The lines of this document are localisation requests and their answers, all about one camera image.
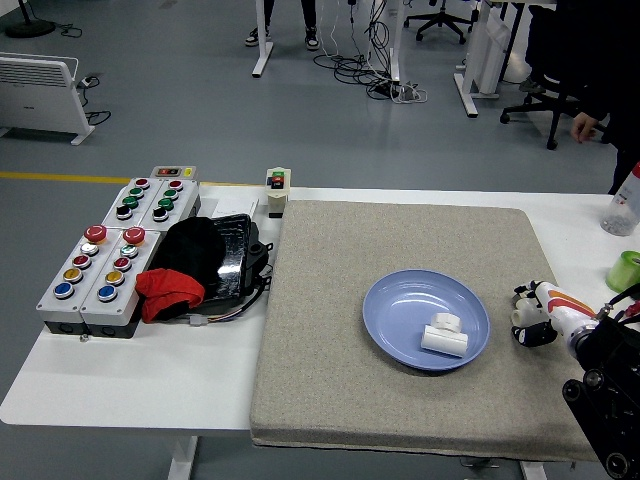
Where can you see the white electric heater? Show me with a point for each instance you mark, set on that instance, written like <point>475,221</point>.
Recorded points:
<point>35,100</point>

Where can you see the large white pipe tee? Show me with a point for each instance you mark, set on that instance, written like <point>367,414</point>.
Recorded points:
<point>445,342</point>

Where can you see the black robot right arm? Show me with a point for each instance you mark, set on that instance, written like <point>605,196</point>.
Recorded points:
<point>610,380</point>

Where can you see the white green-red switch box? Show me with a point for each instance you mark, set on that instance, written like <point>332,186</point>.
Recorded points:
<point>278,192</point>

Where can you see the black office chair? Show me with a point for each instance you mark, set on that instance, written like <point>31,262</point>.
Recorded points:
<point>555,75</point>

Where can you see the blue round plate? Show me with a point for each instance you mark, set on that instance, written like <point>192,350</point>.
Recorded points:
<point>400,310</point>

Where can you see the person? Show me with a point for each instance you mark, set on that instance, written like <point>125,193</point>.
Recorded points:
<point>625,165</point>
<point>311,37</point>

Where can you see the clear bottle with screws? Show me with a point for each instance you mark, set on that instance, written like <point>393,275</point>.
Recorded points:
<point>622,215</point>

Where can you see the red cloth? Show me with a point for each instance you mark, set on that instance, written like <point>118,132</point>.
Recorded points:
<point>167,292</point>

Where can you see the glossy black foot pedal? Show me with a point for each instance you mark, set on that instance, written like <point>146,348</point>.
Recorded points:
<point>235,265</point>

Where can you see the green tape roll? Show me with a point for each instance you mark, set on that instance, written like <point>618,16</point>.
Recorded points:
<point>622,272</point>

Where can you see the white desk with panel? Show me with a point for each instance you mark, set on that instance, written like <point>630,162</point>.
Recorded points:
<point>487,60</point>

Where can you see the small white pipe tee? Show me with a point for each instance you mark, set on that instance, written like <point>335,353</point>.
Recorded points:
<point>524,312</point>

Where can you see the black swivel chair base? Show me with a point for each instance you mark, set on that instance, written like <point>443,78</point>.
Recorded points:
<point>442,22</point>

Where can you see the white paper card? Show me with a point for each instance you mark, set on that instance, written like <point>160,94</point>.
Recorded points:
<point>235,206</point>

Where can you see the black stand base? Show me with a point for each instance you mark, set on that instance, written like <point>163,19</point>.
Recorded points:
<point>30,27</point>

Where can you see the small grey switch box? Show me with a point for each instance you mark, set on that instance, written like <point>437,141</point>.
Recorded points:
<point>172,172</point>

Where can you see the grey-brown mat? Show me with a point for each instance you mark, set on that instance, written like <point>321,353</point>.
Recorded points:
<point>320,350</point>

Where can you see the person's hand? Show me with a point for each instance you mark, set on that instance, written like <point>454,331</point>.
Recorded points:
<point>589,125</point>

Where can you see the grey four-button control box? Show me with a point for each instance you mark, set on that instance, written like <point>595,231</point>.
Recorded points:
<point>169,202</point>
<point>131,202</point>

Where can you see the white desk frame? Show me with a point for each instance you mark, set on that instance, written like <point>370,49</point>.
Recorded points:
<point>262,55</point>

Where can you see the grey floor power strip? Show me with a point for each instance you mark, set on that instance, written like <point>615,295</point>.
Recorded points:
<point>90,80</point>

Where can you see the grey emergency-stop button box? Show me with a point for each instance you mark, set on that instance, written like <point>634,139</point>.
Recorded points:
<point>111,300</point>
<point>70,292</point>

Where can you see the white table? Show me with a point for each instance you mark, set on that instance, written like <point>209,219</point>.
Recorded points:
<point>150,380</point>

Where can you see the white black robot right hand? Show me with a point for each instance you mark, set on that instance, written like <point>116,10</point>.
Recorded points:
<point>557,305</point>

